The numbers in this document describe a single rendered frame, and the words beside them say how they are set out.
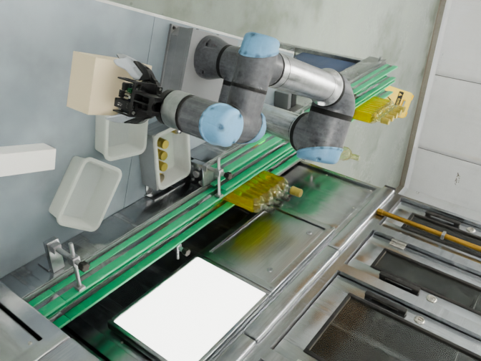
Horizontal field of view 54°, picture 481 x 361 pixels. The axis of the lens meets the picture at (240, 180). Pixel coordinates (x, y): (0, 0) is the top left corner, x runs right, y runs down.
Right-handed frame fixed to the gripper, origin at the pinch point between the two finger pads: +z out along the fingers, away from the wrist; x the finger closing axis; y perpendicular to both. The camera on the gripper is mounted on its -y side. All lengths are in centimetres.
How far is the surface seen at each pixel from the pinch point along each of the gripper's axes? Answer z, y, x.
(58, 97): 35.3, -10.3, 10.2
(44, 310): 15, 0, 66
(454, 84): 73, -676, -37
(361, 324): -50, -73, 63
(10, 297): 6, 16, 52
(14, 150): 30.8, 3.9, 24.1
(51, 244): 24, -6, 51
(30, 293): 22, 0, 64
